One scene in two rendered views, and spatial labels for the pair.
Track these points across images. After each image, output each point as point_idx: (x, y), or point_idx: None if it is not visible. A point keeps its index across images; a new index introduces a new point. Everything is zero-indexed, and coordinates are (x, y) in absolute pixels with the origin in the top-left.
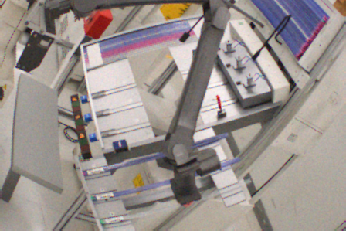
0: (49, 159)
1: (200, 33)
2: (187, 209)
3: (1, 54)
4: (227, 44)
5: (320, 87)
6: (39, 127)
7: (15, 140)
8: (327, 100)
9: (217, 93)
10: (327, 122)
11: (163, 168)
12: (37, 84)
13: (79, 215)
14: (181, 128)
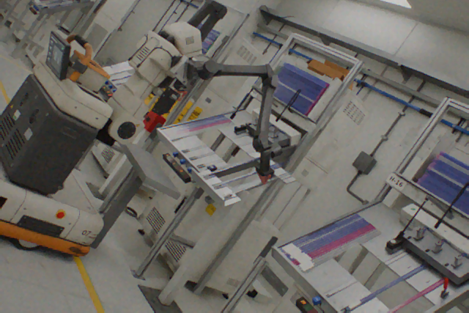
0: (165, 179)
1: (263, 91)
2: (243, 226)
3: (139, 100)
4: (256, 119)
5: (323, 135)
6: (151, 165)
7: (141, 166)
8: (329, 145)
9: None
10: (331, 163)
11: None
12: (135, 146)
13: (173, 235)
14: (262, 131)
